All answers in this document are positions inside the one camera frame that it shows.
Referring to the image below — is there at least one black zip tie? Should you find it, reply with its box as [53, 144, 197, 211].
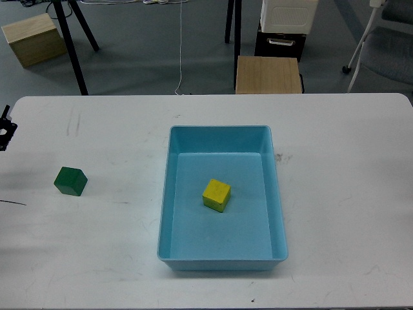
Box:
[0, 200, 27, 206]

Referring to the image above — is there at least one green wooden block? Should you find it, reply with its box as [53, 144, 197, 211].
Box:
[54, 167, 88, 196]

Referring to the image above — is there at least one yellow wooden block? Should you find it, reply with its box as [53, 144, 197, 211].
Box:
[202, 179, 232, 212]

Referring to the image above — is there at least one light wooden box left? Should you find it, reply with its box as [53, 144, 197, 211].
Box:
[1, 13, 67, 68]

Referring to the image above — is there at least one black tripod stand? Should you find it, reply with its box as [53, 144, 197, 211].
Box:
[48, 0, 101, 96]

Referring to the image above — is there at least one black table leg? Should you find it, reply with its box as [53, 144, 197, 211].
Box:
[224, 0, 242, 88]

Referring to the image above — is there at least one blue plastic bin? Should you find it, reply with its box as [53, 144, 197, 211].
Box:
[157, 125, 288, 271]

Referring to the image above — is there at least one white cable on floor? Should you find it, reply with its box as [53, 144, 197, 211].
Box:
[80, 0, 191, 96]

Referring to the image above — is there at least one grey office chair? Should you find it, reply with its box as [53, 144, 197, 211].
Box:
[342, 1, 412, 92]

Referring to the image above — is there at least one black storage crate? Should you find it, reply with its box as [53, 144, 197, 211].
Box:
[254, 26, 307, 62]

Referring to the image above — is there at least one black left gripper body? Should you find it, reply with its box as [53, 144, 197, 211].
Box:
[0, 118, 17, 151]

